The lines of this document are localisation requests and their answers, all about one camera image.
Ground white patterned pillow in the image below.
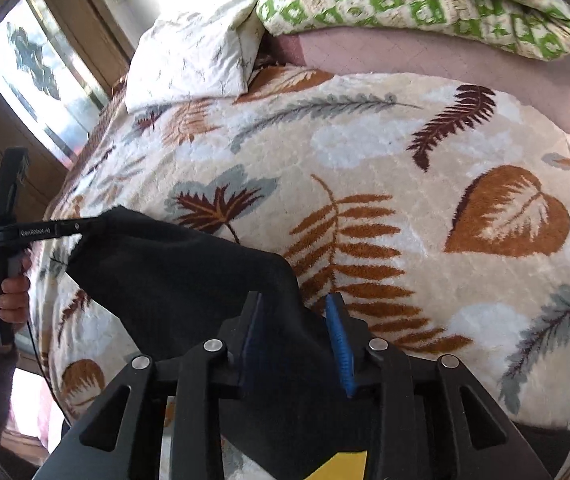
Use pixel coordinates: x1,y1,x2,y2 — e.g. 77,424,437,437
125,0,264,114

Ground person's left hand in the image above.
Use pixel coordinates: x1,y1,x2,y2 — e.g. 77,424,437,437
0,252,31,332

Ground leaf pattern fleece blanket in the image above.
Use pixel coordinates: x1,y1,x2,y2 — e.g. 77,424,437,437
27,64,570,480

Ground pink quilted mattress cover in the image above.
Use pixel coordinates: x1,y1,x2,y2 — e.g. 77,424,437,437
262,27,570,133

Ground stained glass window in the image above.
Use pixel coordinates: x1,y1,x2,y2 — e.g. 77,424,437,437
0,0,110,168

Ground black sweatpants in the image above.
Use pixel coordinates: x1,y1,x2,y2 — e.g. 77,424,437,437
67,207,570,479

